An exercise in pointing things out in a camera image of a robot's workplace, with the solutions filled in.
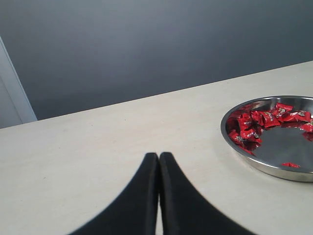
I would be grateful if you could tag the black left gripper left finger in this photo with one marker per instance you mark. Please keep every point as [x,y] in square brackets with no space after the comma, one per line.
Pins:
[134,210]

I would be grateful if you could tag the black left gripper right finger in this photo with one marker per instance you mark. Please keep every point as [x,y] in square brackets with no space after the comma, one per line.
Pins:
[184,210]

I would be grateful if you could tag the round steel plate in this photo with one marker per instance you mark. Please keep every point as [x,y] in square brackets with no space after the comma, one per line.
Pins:
[286,150]

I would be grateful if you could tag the red wrapped candy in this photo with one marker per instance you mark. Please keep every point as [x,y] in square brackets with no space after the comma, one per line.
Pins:
[297,116]
[248,130]
[280,109]

